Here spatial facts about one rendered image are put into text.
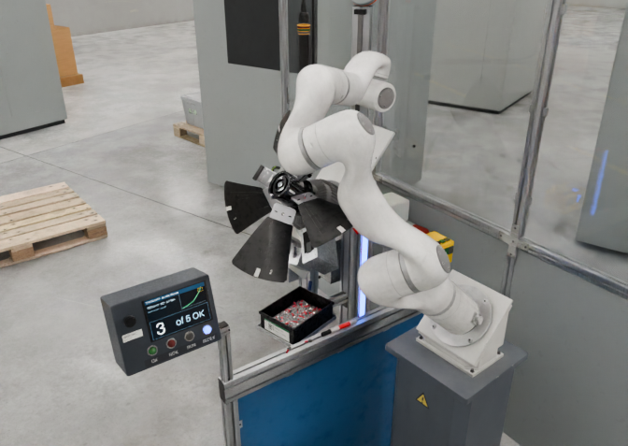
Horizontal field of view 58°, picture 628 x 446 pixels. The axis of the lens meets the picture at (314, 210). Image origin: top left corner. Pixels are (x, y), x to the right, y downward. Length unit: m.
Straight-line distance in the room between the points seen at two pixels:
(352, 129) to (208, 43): 3.76
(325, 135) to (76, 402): 2.27
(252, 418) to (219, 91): 3.43
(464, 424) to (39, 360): 2.42
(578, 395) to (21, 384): 2.62
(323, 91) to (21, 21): 6.38
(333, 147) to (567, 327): 1.42
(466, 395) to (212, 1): 3.82
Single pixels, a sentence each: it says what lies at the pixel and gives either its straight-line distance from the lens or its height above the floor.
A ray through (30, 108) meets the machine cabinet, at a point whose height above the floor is 0.28.
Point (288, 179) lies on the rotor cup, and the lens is 2.13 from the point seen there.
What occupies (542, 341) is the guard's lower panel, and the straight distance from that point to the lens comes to 2.48.
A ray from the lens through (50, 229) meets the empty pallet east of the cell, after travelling 4.60.
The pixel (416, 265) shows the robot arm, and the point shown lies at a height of 1.36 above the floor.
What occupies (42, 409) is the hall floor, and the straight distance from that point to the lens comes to 3.20.
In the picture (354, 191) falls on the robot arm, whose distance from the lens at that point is 1.27.
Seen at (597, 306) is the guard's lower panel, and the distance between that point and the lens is 2.27.
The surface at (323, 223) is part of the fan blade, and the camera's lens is 1.97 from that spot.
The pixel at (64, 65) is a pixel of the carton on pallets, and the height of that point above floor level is 0.30.
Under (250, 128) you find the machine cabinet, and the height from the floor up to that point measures 0.66.
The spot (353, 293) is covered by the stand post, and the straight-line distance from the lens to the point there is 2.63.
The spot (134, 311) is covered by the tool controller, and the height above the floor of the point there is 1.22.
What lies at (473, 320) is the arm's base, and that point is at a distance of 1.68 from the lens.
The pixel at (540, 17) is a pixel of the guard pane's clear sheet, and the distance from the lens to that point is 2.18.
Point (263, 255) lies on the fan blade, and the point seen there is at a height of 0.99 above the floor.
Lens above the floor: 2.04
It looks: 25 degrees down
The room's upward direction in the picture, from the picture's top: straight up
